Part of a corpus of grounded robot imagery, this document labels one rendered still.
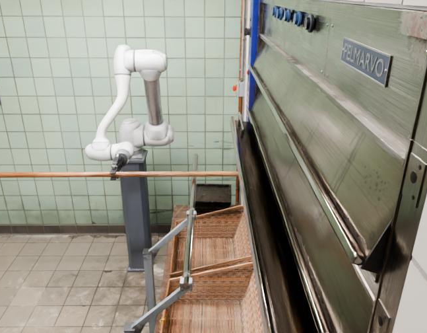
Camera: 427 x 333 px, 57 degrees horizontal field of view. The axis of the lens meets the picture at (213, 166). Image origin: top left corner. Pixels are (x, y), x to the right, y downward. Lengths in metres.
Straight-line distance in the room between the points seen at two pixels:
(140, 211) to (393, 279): 2.59
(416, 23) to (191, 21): 2.69
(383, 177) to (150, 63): 1.95
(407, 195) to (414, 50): 0.21
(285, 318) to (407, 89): 0.61
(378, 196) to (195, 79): 2.68
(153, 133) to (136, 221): 0.74
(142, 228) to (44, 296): 0.88
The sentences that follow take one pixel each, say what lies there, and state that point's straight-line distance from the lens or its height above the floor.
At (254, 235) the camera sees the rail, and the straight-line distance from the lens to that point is 1.26.
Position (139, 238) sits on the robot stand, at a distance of 3.25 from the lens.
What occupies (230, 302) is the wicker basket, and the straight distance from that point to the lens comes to 2.27.
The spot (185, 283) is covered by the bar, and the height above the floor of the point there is 1.17.
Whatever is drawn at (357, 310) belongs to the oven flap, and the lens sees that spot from 0.87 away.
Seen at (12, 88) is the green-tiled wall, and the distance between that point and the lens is 3.66.
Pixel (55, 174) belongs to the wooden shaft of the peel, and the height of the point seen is 1.20.
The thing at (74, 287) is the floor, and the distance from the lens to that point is 3.42.
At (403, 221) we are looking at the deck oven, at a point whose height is 1.82.
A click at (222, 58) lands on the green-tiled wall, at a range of 3.26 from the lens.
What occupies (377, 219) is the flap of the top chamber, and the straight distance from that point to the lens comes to 0.71.
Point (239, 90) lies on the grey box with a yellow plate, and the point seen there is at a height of 1.45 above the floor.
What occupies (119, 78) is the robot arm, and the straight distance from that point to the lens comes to 2.53.
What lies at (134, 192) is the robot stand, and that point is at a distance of 3.05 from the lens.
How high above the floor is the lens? 2.12
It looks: 24 degrees down
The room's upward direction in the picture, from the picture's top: straight up
